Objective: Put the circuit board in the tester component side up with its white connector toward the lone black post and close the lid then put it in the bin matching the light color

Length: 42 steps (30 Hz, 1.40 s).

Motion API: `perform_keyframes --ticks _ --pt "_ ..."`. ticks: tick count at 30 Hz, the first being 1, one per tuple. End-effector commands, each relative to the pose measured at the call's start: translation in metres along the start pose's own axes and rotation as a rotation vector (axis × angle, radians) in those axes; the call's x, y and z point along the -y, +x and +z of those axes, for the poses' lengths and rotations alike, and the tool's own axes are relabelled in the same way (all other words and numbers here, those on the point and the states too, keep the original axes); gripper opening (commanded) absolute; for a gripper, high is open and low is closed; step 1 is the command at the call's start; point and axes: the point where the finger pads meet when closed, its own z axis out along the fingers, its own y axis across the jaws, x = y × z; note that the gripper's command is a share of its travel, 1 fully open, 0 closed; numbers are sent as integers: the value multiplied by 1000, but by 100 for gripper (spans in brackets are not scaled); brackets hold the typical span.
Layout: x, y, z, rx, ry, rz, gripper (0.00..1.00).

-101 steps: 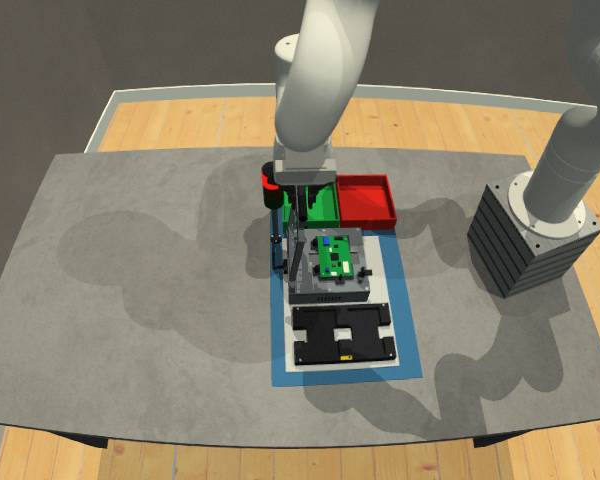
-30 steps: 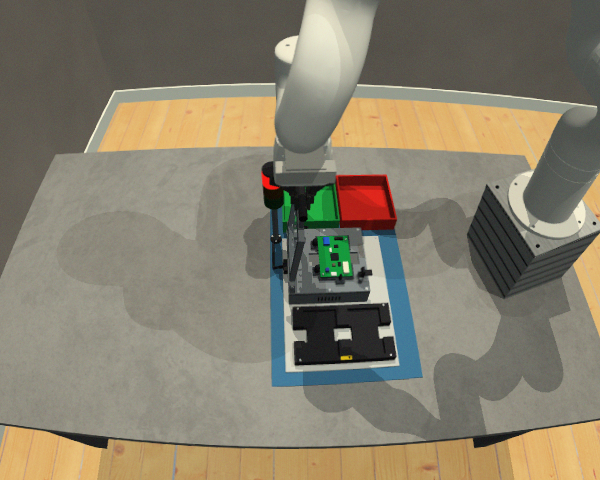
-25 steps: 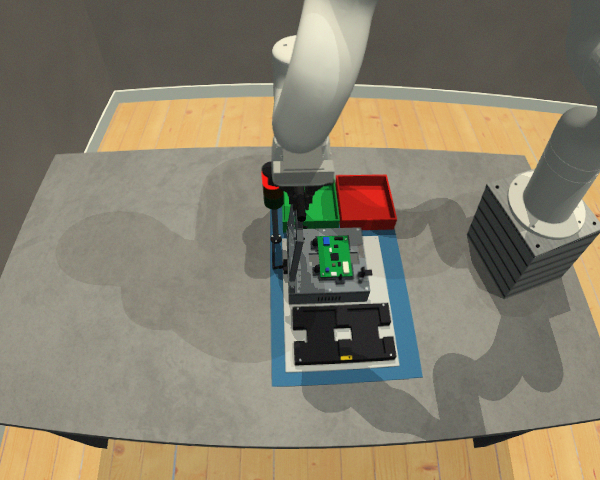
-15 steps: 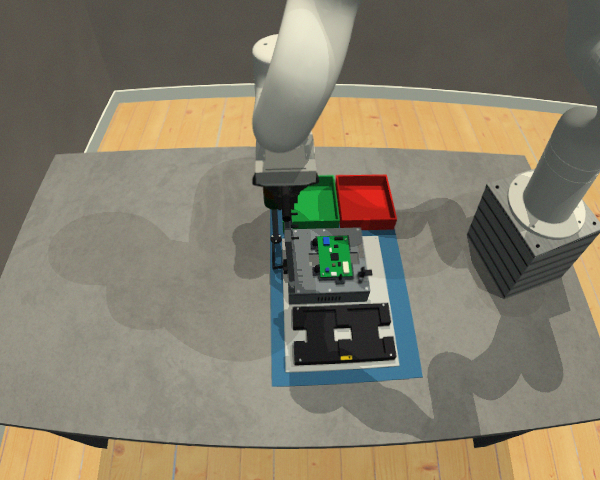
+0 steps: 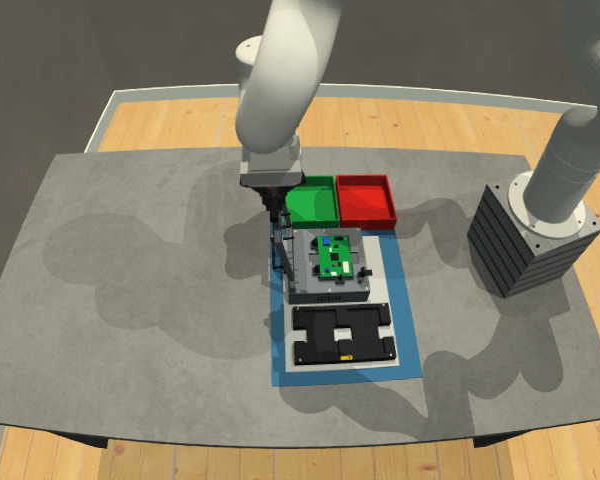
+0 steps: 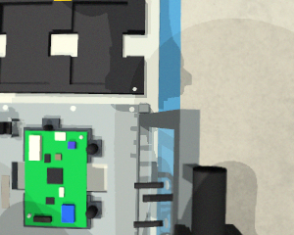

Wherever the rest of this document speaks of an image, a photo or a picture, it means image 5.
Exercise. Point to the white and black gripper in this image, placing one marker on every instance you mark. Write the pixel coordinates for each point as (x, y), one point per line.
(283, 189)

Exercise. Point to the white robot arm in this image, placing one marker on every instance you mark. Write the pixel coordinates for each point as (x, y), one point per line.
(279, 78)

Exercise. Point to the green open bin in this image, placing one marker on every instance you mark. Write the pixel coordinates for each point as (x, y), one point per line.
(312, 204)

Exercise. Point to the red bin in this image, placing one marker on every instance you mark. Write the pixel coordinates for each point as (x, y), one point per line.
(365, 196)

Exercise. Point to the green circuit board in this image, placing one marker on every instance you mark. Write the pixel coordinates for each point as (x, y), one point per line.
(334, 256)

